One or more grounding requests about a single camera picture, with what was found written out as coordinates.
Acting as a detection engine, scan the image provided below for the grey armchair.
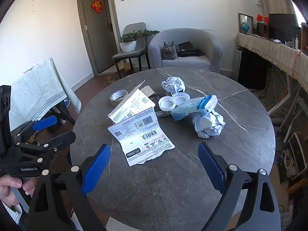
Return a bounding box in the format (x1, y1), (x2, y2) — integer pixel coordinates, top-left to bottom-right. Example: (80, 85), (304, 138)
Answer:
(148, 28), (223, 74)

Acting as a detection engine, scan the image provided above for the black handbag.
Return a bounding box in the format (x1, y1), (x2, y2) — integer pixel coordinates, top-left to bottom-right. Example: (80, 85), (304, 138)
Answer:
(177, 41), (204, 58)

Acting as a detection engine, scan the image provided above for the white patterned tablecloth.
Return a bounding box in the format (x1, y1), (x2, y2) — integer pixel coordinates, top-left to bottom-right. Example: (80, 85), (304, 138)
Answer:
(8, 57), (82, 128)

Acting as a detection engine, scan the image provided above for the red diamond door decoration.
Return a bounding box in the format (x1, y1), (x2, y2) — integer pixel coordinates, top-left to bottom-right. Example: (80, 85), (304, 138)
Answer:
(90, 0), (104, 13)

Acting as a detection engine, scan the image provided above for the brown cardboard piece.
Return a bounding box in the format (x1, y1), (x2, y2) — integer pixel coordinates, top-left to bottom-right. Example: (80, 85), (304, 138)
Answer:
(140, 86), (157, 99)

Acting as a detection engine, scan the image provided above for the white round lid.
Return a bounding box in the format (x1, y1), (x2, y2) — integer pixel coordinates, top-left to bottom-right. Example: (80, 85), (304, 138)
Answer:
(173, 93), (190, 106)
(158, 96), (177, 112)

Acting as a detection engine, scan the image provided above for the person's left hand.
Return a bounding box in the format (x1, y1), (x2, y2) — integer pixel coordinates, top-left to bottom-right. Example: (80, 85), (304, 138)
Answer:
(0, 174), (37, 207)

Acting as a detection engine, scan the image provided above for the person's left forearm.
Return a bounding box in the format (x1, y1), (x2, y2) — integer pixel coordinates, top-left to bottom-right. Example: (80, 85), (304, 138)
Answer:
(0, 201), (24, 227)

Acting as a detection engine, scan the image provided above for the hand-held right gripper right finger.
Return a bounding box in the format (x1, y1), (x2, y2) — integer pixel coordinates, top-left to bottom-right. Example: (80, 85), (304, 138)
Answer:
(197, 141), (282, 231)

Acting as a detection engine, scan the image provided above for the grey door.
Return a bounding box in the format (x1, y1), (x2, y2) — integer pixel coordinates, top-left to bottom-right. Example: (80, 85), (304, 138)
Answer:
(76, 0), (118, 76)

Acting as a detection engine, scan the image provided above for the grey dining chair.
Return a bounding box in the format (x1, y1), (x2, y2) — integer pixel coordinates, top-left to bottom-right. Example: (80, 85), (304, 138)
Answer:
(112, 22), (148, 80)

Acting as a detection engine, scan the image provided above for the grey cat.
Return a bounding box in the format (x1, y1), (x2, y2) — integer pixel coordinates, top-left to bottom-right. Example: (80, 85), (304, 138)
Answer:
(162, 41), (180, 60)

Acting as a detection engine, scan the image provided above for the cardboard box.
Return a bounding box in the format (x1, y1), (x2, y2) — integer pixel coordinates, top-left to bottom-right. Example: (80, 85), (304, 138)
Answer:
(106, 62), (132, 84)

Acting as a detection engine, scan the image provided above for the white blue plastic package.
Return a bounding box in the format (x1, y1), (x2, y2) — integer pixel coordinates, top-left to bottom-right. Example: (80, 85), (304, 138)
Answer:
(171, 95), (218, 121)

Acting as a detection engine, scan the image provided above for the white paper ball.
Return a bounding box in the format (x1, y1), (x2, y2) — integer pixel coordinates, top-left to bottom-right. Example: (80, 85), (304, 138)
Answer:
(192, 111), (226, 139)
(161, 76), (186, 94)

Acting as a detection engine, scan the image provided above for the potted green plant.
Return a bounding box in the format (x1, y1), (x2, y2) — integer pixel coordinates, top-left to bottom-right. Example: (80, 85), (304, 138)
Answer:
(120, 29), (160, 53)

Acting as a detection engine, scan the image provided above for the wooden picture frame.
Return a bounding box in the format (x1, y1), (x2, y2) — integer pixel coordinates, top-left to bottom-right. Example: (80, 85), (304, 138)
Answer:
(238, 13), (254, 33)

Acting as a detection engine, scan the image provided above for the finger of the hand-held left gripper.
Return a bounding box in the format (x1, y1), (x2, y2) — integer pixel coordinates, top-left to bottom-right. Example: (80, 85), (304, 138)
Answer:
(11, 115), (59, 148)
(14, 131), (77, 172)

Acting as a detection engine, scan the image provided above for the dark brown speaker box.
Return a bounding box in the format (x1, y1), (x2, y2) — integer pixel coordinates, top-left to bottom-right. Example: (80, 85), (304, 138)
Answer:
(256, 22), (269, 38)

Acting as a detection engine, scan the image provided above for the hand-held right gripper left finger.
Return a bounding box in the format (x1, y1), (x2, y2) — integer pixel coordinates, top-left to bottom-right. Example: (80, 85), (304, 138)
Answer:
(29, 144), (111, 231)

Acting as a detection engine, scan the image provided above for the desk with beige lace cloth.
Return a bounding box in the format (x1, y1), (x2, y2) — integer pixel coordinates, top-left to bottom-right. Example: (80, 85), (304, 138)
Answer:
(234, 32), (308, 92)

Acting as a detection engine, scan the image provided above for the black monitor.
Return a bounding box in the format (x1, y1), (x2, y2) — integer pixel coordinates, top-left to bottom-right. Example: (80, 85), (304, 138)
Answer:
(269, 14), (299, 41)

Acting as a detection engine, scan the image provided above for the white paper envelope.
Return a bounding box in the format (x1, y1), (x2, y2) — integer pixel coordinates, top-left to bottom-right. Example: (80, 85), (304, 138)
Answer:
(107, 79), (157, 125)

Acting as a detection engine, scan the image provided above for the round grey marble table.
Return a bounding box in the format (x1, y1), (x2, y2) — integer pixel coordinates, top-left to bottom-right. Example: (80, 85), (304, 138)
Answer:
(70, 67), (282, 231)

